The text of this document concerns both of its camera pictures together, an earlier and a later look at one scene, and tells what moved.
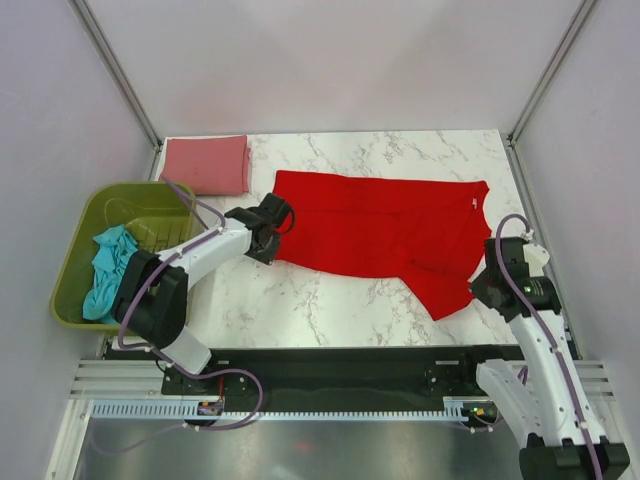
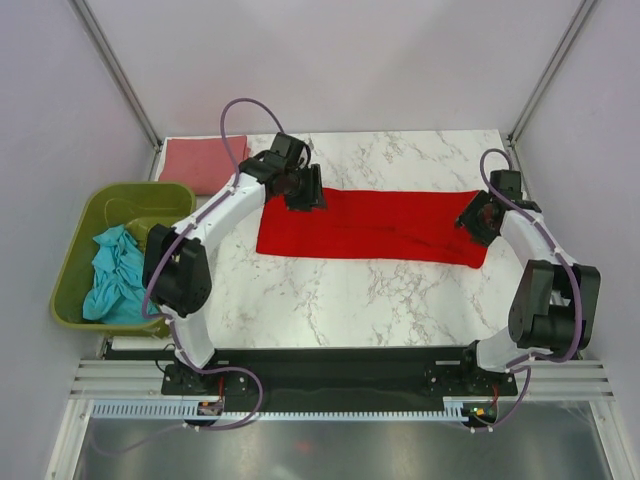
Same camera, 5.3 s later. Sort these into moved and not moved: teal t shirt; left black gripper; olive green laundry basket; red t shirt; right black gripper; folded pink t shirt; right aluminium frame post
Moved: left black gripper; right black gripper; red t shirt
Not moved: olive green laundry basket; teal t shirt; right aluminium frame post; folded pink t shirt
